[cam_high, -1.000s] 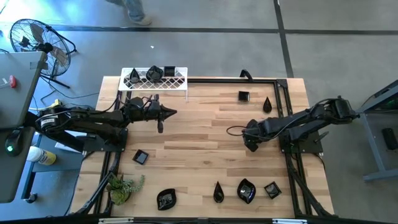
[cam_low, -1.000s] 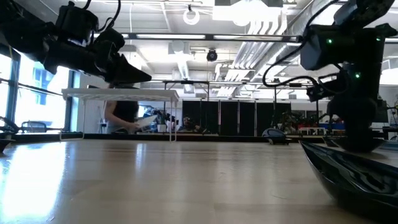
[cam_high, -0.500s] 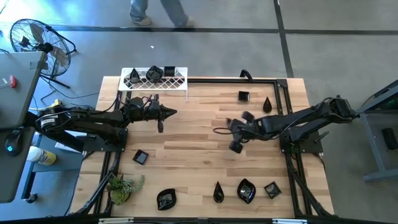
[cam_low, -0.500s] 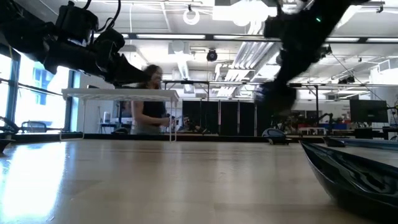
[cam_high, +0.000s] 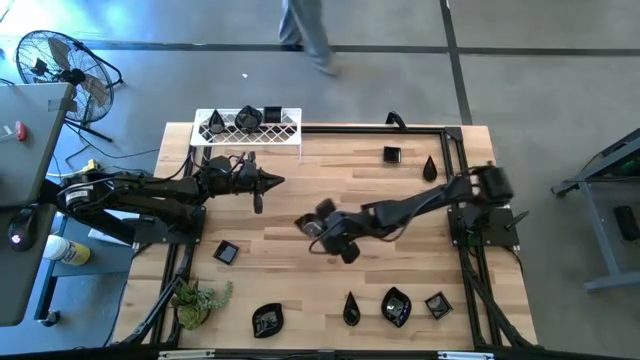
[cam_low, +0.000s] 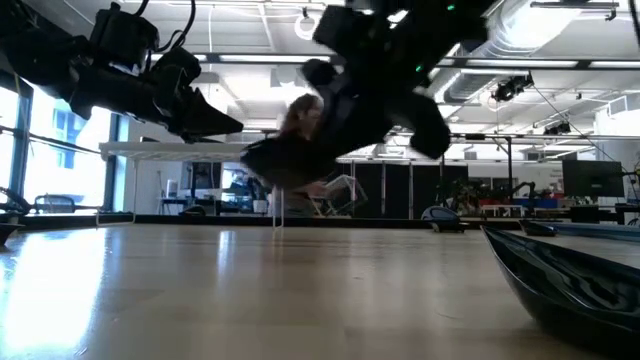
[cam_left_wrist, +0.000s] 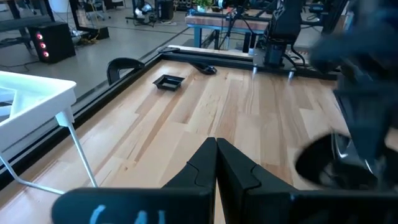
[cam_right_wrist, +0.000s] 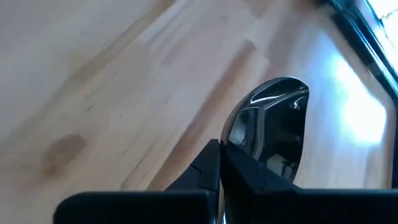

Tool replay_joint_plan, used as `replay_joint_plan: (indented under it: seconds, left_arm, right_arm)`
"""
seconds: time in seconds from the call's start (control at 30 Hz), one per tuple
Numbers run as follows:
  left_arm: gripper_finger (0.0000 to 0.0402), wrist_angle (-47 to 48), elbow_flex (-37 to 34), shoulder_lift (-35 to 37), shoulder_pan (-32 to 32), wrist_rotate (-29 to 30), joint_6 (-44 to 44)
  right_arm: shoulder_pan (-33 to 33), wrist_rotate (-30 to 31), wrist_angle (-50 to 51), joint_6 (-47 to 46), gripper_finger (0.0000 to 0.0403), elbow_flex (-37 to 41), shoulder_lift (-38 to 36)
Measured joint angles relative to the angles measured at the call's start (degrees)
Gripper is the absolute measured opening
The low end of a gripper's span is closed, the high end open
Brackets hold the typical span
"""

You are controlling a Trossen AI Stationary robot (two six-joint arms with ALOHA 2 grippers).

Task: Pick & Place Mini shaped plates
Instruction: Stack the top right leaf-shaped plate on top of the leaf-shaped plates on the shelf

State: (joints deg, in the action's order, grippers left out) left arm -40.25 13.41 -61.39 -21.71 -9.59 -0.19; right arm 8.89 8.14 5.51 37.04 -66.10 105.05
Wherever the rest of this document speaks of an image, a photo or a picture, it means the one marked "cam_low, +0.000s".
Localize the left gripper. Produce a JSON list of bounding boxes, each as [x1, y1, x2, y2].
[[68, 47, 245, 144]]

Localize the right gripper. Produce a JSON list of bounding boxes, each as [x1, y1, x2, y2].
[[298, 58, 401, 160]]

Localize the black square mini plate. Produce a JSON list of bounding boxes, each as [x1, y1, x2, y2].
[[0, 222, 25, 247], [429, 221, 471, 234]]

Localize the black teardrop mini plate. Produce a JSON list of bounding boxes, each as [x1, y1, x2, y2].
[[480, 225, 640, 359], [518, 218, 557, 238], [547, 221, 640, 243]]

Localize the person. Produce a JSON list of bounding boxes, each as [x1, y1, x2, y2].
[[272, 92, 331, 219]]

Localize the black partition panels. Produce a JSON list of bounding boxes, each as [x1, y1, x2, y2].
[[349, 160, 470, 220]]

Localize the mesh office chair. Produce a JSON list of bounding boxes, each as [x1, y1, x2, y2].
[[33, 193, 77, 215]]

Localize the black computer monitor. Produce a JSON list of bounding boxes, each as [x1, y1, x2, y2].
[[562, 159, 626, 199]]

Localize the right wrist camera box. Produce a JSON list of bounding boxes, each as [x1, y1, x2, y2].
[[312, 4, 396, 69]]

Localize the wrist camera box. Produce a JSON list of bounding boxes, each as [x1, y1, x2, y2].
[[89, 2, 160, 59], [312, 4, 396, 69]]

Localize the white ceiling ring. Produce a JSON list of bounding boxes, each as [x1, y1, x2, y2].
[[293, 14, 320, 42]]

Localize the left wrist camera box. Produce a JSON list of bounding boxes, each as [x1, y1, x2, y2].
[[89, 2, 160, 59]]

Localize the black metal stand frame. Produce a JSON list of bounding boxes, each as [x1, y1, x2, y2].
[[438, 133, 515, 206]]

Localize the black ceiling camera rig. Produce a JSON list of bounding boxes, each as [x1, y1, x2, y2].
[[489, 72, 535, 104]]

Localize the ceiling light rail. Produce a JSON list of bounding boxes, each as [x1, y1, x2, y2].
[[149, 51, 640, 71]]

